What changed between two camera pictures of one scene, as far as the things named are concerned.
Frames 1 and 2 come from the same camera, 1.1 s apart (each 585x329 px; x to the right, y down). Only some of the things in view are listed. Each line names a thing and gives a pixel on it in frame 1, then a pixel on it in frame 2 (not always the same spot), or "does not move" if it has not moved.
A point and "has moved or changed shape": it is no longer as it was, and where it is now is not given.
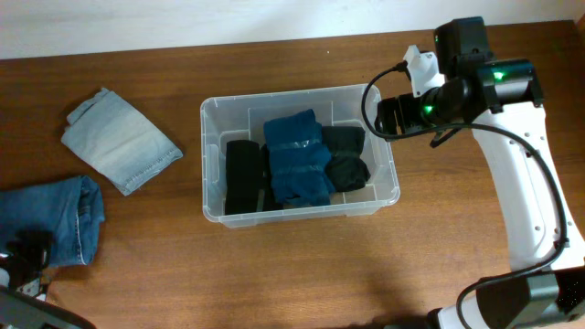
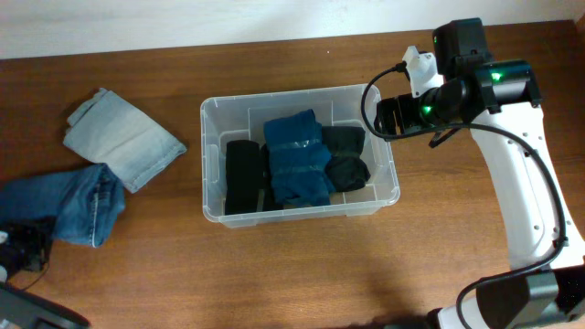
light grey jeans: (118, 140) does not move
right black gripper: (411, 107) does not move
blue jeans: (70, 210) has moved or changed shape
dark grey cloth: (345, 166) does not move
